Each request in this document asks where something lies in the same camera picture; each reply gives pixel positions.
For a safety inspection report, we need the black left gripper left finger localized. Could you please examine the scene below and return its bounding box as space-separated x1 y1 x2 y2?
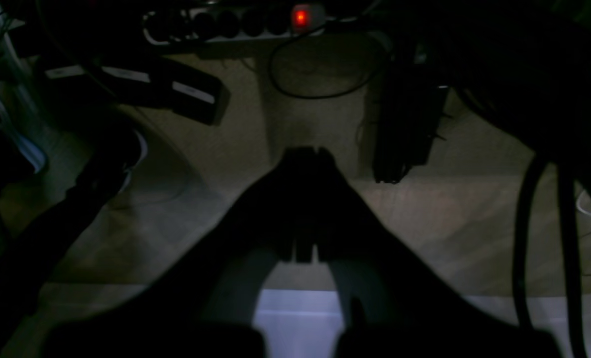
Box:
42 147 310 358

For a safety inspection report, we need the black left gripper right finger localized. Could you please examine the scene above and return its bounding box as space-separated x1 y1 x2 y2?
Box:
316 148 562 358

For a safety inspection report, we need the black power adapter brick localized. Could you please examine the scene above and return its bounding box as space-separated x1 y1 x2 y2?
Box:
372 39 450 184

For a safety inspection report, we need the black thick cable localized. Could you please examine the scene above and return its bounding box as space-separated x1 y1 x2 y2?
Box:
512 154 590 358

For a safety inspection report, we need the black thin cable loop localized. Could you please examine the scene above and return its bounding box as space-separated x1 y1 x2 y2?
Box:
267 25 391 100

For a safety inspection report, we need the white power strip red switch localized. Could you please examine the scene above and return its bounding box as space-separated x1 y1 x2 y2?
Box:
141 0 328 47

